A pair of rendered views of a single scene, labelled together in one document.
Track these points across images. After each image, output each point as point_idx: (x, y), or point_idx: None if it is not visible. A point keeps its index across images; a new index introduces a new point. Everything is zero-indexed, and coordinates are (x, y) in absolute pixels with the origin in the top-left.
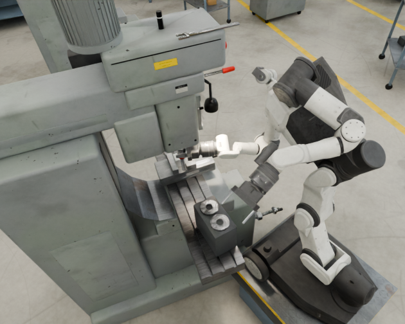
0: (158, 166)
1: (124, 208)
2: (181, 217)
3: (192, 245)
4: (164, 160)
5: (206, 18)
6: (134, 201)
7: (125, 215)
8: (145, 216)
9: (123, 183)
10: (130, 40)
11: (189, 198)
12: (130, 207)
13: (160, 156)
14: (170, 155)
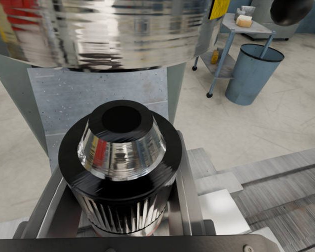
0: (189, 156)
1: (15, 60)
2: None
3: None
4: (214, 172)
5: None
6: (81, 107)
7: None
8: (51, 139)
9: (119, 78)
10: None
11: None
12: (44, 90)
13: (244, 175)
14: (225, 183)
